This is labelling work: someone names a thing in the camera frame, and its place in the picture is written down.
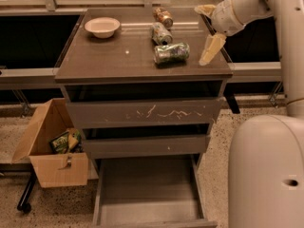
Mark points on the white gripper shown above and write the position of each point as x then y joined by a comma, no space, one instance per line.
224,17

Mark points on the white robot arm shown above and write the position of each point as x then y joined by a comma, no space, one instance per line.
266,159

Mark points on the orange soda can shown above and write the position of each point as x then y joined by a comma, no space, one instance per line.
163,16

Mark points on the silver green soda can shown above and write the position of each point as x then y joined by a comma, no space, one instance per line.
160,35

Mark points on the grey drawer cabinet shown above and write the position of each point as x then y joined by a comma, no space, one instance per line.
121,69

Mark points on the top grey drawer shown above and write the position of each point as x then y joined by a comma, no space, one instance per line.
87,115

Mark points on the grey drawer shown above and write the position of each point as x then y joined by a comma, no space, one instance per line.
144,147
150,192
87,115

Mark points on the bottom grey drawer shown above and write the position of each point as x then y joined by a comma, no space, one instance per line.
150,192

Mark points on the middle grey drawer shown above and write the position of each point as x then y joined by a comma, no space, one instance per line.
144,147

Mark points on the white bowl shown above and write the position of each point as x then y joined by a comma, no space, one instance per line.
102,27

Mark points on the green snack bag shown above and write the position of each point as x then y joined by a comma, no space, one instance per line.
69,141

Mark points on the cardboard box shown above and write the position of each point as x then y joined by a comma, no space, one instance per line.
46,141

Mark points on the black table leg with caster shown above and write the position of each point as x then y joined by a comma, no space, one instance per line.
23,204

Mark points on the grey metal rail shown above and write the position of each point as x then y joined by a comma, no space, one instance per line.
41,78

